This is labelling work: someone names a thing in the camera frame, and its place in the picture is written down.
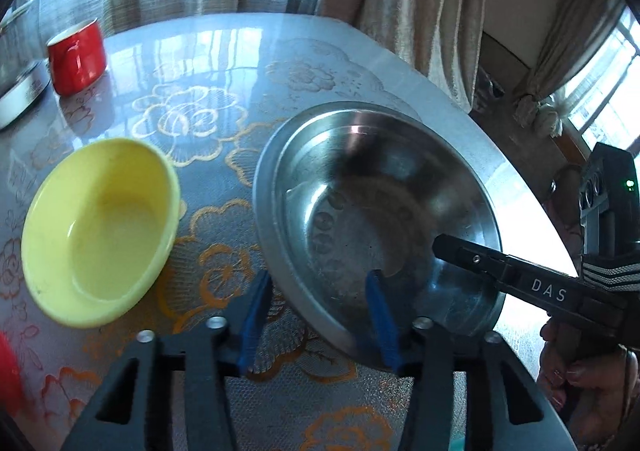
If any person's right hand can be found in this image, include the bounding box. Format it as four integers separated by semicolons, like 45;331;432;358
537;319;639;450

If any beige right tied curtain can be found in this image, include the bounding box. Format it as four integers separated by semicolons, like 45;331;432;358
513;0;626;136

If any teal plastic plate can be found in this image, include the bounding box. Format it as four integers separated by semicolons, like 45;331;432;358
449;437;465;451

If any yellow plastic bowl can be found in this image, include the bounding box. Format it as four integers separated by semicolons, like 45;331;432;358
21;138;180;329

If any red plastic bowl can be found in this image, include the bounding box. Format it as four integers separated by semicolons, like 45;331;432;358
0;332;24;416

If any stainless steel bowl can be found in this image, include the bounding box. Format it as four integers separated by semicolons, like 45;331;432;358
253;101;504;369

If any red ceramic mug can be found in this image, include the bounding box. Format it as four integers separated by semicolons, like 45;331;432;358
47;19;107;98

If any white glass electric kettle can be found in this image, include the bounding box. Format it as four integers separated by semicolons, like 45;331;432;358
1;4;50;130

